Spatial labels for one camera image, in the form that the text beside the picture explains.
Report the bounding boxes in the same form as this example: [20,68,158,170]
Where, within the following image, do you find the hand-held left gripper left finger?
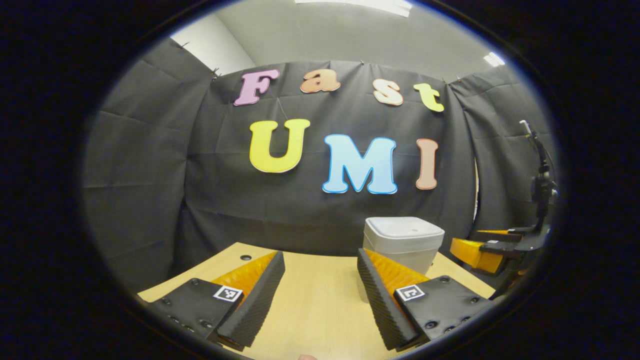
[137,250,286,352]

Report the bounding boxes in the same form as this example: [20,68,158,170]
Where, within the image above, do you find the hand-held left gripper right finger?
[357,248,496,351]

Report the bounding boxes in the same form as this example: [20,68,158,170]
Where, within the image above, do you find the white desktop garbage bin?
[361,216,446,303]

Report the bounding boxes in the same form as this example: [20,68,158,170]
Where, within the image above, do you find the wooden desktop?
[136,242,497,360]

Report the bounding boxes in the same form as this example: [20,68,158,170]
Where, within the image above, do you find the black backdrop cloth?
[82,37,563,296]

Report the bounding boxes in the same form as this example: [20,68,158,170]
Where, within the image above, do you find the long ceiling light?
[295,0,413,17]

